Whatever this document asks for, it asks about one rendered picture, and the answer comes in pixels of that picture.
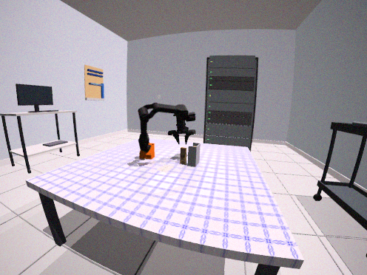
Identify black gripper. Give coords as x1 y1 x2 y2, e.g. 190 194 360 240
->
168 122 196 145

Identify grey open bin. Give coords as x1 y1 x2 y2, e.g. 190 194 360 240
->
188 143 201 167

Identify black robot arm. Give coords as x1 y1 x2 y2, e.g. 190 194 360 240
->
138 103 195 153

